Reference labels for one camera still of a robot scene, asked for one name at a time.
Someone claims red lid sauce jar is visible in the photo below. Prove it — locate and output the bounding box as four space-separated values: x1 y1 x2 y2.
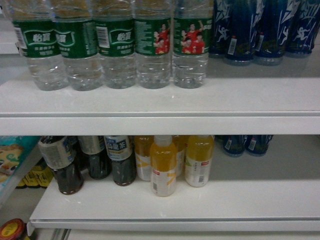
0 218 26 240

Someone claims blue drink bottle lower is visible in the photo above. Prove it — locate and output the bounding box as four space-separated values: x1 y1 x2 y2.
222 135 248 158
244 134 273 157

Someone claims front yellow juice bottle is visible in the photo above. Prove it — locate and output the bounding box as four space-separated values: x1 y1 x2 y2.
150 135 177 197

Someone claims teal sweet potato noodle bag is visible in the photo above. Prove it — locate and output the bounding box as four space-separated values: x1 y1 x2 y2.
0 135 40 189

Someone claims white water shelf board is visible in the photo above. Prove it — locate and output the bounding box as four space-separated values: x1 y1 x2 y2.
0 73 320 136

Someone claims yellow juice bottle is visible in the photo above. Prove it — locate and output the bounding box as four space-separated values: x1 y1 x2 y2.
150 135 177 197
184 135 214 188
134 135 154 182

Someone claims dark oolong tea bottle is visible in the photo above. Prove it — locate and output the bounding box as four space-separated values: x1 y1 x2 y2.
38 135 84 195
104 135 136 187
77 135 112 180

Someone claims yellow juice bottle right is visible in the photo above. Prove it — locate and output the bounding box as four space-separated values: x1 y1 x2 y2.
184 135 214 188

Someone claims white lower shelf board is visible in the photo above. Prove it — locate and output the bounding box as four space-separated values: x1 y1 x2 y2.
29 177 320 232

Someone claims blue sports drink bottle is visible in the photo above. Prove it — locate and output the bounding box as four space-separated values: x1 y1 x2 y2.
285 0 320 58
209 0 233 58
254 0 300 66
224 0 265 66

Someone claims yellow juice bottle back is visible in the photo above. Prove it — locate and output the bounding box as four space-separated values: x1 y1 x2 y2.
134 135 154 182

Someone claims water bottle players label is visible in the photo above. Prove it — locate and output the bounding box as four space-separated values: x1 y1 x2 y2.
172 0 214 89
132 0 172 89

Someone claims water bottle green label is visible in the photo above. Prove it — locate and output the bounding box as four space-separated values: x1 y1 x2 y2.
49 0 102 91
91 0 137 89
5 0 69 91

